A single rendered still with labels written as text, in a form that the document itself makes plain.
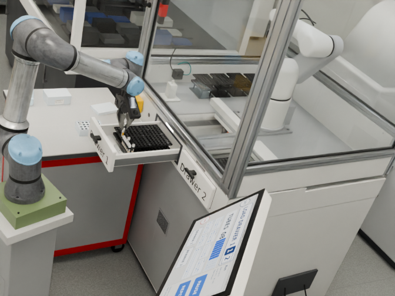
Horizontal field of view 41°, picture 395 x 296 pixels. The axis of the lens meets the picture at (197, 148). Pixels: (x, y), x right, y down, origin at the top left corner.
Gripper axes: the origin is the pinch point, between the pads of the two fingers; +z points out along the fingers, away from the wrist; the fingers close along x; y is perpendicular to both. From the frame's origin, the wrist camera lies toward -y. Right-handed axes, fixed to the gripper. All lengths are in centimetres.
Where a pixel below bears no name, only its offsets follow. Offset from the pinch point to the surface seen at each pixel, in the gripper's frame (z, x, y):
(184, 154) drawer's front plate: 2.8, -21.2, -20.0
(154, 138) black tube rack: 7.9, -16.9, 1.3
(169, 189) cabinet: 28.7, -22.7, -13.2
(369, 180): 4, -107, -54
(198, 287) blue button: -15, 21, -105
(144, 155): 6.7, -5.5, -12.8
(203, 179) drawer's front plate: 3.3, -21.2, -38.1
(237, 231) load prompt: -21, 2, -92
